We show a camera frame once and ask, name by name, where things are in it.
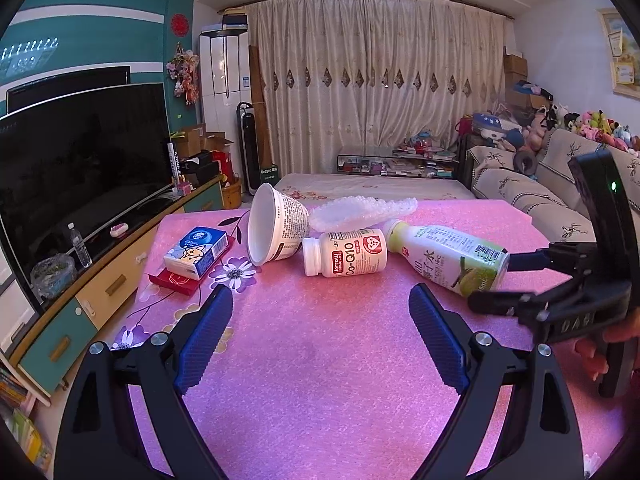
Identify stack of books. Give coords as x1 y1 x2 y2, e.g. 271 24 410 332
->
0 355 54 477

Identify black flat-screen television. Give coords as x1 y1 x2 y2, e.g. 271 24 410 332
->
0 82 174 307

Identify white bubble wrap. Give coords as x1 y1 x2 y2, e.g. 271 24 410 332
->
309 196 419 234

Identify green and white drink bottle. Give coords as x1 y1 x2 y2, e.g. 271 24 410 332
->
382 219 511 297

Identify glass display case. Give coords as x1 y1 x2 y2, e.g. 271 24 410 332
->
336 146 461 180

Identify red gift box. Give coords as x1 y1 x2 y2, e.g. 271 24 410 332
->
212 147 236 184

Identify person's right hand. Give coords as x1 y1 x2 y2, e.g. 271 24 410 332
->
574 319 640 382

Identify sofa with deer-print cover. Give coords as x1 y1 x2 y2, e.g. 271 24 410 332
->
457 127 640 257

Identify clear water bottle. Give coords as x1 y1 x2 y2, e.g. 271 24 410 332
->
66 222 94 269

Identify black tower fan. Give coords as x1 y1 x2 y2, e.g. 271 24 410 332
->
236 101 261 196

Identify black box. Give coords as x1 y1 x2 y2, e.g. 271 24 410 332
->
182 150 221 186

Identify wooden plank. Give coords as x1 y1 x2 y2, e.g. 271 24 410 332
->
248 45 266 166

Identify pink floral table mat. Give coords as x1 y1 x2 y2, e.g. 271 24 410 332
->
107 199 618 480

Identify hanging flower decoration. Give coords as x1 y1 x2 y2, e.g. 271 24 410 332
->
166 42 202 106

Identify floral mattress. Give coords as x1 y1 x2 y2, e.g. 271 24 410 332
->
272 172 477 204

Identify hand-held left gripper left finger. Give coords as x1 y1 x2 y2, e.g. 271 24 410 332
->
55 284 235 480

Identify blue tissue pack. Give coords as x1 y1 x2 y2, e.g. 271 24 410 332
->
163 226 231 281

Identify tall white box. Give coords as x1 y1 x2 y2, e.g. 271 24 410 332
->
170 141 184 186

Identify dark wall panel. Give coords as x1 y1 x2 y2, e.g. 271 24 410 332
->
6 65 132 114

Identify white paper bowl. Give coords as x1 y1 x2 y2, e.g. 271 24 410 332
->
247 183 311 267

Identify beige patterned curtain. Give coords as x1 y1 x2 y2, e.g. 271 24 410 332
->
245 0 509 177

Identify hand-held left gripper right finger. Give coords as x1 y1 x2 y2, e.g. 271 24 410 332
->
408 282 585 480

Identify stacked brown cardboard boxes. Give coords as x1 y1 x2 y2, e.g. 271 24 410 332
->
502 47 529 111

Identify pile of plush toys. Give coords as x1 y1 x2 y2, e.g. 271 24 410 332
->
470 102 640 159

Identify flat red box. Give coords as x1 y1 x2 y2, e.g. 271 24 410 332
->
146 239 236 297

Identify framed flower painting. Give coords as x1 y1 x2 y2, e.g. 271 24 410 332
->
597 8 640 96

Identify white supplement bottle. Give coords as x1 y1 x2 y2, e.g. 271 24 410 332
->
302 228 389 278

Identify white standing air conditioner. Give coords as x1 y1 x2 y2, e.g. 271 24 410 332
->
199 27 254 197

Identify open cardboard boxes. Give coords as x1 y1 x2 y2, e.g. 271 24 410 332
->
172 122 234 159

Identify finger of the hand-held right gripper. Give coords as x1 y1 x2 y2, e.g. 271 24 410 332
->
504 242 601 277
466 287 568 322

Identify teal and yellow TV cabinet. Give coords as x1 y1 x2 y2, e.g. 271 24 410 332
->
0 175 226 409

